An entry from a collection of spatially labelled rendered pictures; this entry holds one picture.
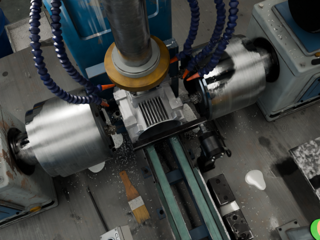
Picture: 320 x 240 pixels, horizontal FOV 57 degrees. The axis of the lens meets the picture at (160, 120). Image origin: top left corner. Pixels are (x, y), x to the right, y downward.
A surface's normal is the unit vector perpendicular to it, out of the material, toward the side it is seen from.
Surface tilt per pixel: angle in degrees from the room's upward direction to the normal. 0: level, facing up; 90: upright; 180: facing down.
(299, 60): 0
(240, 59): 13
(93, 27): 90
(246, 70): 32
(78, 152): 54
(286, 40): 0
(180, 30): 0
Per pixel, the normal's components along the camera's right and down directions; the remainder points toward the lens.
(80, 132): 0.15, 0.11
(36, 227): -0.06, -0.40
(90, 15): 0.36, 0.84
